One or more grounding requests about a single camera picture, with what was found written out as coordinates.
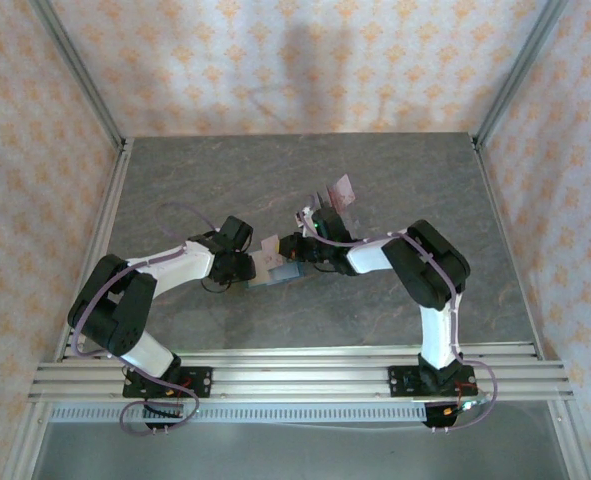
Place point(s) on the teal card holder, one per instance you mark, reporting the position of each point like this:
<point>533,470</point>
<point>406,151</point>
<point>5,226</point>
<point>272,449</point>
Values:
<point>287,274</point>

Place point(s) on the clear acrylic card stand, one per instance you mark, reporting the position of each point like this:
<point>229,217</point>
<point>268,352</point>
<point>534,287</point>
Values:
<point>352,217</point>

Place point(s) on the red pink credit card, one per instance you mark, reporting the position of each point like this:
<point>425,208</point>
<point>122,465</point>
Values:
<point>344,192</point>

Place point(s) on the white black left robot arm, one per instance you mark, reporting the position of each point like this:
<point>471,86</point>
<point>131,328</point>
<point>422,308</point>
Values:
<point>180,265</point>

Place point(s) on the grey metal lower shelf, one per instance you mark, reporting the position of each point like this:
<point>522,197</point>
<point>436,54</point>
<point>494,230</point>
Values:
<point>295,455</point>

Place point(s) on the aluminium table edge rail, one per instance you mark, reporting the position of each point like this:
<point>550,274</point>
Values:
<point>300,351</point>

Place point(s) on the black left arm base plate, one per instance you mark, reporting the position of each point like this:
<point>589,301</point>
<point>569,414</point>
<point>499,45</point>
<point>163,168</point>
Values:
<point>200,382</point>

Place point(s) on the aluminium front rail beam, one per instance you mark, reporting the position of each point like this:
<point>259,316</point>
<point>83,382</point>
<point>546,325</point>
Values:
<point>300,380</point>

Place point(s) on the aluminium table side rail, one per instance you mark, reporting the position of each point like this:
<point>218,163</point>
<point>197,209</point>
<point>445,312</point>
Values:
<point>105,220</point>
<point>505,235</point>

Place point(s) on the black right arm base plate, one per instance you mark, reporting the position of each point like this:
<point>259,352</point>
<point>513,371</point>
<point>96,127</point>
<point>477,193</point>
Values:
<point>402,382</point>

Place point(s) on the black electronics bracket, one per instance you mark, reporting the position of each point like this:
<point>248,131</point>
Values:
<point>445,417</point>
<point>162,412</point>

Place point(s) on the aluminium frame post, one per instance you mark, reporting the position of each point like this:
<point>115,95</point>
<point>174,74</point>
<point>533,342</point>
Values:
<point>520,75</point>
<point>80,75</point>

